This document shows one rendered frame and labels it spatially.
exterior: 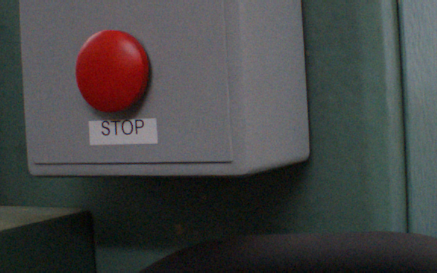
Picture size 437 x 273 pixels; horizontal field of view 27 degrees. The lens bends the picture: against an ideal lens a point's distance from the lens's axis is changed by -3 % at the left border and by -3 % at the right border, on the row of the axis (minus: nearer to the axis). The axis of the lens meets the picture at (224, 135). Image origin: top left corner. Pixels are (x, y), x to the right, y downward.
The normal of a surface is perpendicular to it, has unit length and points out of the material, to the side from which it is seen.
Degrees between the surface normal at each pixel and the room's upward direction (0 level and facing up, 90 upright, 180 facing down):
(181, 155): 90
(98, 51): 81
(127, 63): 88
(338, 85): 90
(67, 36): 90
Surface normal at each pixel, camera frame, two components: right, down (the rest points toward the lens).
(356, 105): -0.45, 0.07
